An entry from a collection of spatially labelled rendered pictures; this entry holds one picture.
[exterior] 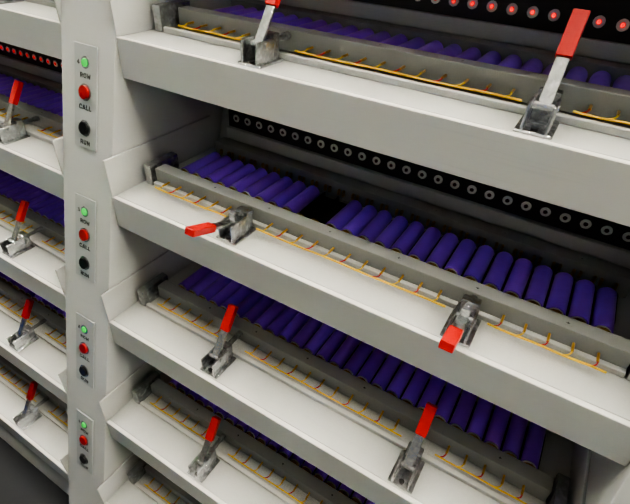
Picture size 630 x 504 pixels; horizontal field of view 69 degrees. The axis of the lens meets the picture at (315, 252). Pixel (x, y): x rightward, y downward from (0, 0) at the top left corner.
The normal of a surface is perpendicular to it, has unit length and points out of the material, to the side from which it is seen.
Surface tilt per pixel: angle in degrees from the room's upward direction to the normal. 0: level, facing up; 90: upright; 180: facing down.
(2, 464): 0
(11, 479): 0
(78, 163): 90
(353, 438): 16
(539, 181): 106
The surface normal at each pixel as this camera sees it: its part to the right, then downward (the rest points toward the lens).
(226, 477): 0.06, -0.80
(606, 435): -0.51, 0.49
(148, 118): 0.85, 0.35
